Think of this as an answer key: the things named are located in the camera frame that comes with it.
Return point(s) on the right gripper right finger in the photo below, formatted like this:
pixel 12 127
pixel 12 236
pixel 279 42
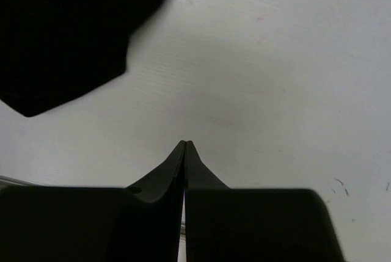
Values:
pixel 224 224

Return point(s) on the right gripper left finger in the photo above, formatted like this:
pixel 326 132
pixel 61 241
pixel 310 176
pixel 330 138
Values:
pixel 140 222

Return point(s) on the black skirt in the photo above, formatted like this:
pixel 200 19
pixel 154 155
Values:
pixel 55 51

